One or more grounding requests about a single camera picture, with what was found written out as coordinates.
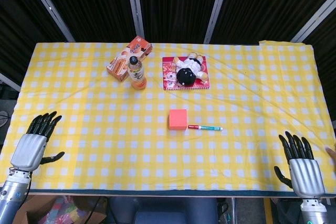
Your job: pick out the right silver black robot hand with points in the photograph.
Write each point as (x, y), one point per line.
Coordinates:
(305, 176)

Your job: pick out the red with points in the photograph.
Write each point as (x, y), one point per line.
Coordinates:
(205, 127)

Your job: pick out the red floral spiral notebook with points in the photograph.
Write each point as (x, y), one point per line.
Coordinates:
(170, 77)

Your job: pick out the plush doll white outfit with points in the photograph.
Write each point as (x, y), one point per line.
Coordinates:
(187, 70)

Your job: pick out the grey metal frame post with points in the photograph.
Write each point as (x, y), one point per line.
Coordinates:
(313, 22)
(217, 7)
(9, 82)
(135, 5)
(48, 6)

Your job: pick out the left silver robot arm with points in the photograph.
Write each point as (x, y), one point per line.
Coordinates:
(11, 195)

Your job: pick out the cardboard box with colourful contents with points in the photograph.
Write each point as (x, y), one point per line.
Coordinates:
(52, 209)

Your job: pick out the orange-pink sticky note block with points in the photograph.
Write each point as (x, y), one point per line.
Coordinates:
(178, 119)

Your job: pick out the human hand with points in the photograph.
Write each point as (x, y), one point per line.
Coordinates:
(332, 154)

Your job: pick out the yellow white checkered tablecloth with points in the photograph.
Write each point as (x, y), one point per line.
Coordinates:
(168, 142)

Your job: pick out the orange drink bottle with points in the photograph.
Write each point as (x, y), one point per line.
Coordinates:
(136, 73)

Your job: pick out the orange snack box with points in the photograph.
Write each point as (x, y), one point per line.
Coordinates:
(128, 58)

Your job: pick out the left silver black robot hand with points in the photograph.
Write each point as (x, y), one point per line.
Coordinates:
(29, 150)

